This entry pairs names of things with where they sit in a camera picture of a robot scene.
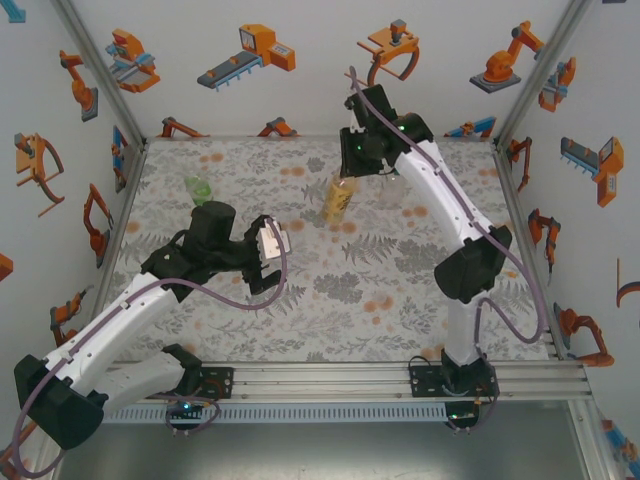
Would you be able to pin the yellow label tea bottle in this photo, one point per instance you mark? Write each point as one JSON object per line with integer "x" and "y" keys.
{"x": 337, "y": 200}

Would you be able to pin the aluminium frame side rail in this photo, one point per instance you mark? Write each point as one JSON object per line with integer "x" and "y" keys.
{"x": 125, "y": 200}
{"x": 522, "y": 225}

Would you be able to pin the light green plastic bottle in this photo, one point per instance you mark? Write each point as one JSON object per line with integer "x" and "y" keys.
{"x": 199, "y": 190}

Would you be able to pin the small circuit board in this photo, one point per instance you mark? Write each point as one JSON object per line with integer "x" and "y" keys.
{"x": 460, "y": 416}
{"x": 184, "y": 407}

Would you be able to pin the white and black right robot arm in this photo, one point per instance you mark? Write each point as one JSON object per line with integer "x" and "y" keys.
{"x": 440, "y": 190}

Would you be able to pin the aluminium frame post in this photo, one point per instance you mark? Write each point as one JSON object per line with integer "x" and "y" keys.
{"x": 542, "y": 70}
{"x": 100, "y": 70}

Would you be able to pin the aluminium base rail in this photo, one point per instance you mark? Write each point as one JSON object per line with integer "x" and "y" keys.
{"x": 320, "y": 380}

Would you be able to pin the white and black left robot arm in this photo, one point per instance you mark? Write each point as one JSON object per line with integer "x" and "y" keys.
{"x": 115, "y": 320}

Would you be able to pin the clear bottle dark green label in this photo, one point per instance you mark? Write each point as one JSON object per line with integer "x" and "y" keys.
{"x": 392, "y": 192}

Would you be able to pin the floral patterned table mat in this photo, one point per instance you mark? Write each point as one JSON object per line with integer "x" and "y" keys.
{"x": 280, "y": 320}

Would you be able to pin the translucent bottle cap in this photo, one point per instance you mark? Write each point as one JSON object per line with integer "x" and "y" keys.
{"x": 383, "y": 300}

